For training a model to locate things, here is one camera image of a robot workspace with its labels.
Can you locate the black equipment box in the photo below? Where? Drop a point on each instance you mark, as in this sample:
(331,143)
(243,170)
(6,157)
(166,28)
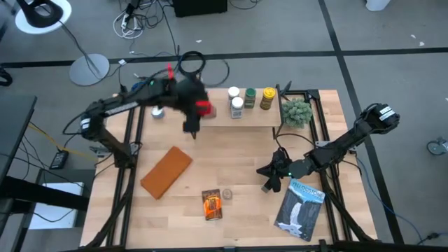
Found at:
(199,7)

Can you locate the caster wheel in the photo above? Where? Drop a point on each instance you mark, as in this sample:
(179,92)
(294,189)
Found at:
(437,147)

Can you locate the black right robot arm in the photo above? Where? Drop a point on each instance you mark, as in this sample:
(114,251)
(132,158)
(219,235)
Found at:
(350,140)

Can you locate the potted green plant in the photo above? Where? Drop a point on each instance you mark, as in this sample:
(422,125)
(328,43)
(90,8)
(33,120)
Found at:
(297,112)

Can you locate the small white tag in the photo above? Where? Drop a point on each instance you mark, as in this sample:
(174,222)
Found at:
(122,62)

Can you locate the red-lid spice tin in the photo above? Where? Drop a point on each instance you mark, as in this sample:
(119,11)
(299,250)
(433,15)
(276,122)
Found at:
(206,108)

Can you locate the black metal table frame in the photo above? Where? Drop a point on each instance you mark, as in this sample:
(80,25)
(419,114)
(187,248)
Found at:
(301,92)

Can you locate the dark green spice tin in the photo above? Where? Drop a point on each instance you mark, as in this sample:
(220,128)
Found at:
(266,189)

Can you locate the wooden shelf black legs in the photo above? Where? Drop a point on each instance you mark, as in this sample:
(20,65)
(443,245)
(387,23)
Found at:
(259,119)

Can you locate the yellow-lid spice jar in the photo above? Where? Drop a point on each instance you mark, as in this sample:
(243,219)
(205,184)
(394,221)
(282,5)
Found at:
(269,94)

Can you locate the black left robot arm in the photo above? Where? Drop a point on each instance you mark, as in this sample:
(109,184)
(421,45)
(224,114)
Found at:
(119,106)

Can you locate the green-lid spice jar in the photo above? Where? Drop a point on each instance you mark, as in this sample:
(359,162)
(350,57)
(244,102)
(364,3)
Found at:
(250,94)

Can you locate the white-lid spice jar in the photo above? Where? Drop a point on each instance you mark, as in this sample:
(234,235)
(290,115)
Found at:
(233,92)
(237,105)

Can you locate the orange spice pouch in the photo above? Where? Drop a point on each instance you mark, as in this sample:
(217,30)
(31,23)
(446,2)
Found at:
(212,209)

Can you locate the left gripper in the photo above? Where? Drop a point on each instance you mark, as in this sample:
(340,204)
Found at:
(189,98)

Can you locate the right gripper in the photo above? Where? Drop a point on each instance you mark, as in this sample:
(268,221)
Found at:
(281,168)

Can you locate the black power adapter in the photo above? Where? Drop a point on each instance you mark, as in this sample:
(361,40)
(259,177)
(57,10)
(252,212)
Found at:
(59,159)

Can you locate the Yellowstone book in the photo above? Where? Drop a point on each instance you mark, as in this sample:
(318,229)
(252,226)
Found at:
(301,213)

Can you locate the small red clip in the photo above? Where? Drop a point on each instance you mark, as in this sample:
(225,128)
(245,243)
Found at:
(170,71)

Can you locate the silver candle tin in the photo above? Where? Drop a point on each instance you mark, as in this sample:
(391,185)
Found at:
(157,112)

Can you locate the black plug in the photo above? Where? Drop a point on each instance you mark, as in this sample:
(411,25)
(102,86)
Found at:
(432,236)

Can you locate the small glass saffron jar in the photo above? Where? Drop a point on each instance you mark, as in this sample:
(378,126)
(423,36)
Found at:
(227,193)

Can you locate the white box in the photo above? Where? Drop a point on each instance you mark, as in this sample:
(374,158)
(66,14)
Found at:
(56,206)

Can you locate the black desk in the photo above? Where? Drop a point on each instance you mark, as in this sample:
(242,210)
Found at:
(14,126)

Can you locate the black metal stand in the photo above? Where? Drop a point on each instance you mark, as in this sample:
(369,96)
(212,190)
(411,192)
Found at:
(42,194)

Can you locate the white floor lamp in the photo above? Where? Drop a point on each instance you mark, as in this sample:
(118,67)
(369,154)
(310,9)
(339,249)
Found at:
(89,69)

